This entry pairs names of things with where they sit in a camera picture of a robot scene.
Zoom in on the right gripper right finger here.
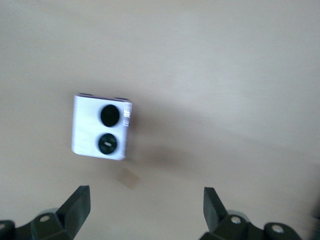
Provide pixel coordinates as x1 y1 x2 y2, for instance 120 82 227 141
199 186 301 240

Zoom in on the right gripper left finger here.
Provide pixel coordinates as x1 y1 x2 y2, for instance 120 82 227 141
0 184 91 240

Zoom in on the lilac flip phone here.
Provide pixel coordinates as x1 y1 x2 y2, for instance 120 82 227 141
71 93 133 161

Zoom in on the small brown tape patch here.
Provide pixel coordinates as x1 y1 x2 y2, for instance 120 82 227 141
116 168 140 190

